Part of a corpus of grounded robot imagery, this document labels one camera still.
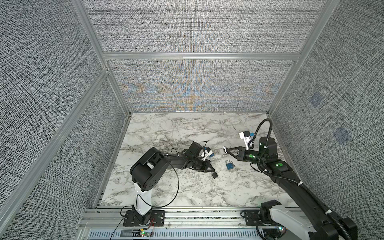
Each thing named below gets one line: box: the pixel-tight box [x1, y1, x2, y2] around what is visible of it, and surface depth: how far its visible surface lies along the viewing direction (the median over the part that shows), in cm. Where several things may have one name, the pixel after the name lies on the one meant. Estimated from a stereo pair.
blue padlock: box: [225, 159, 234, 170], surface depth 92 cm
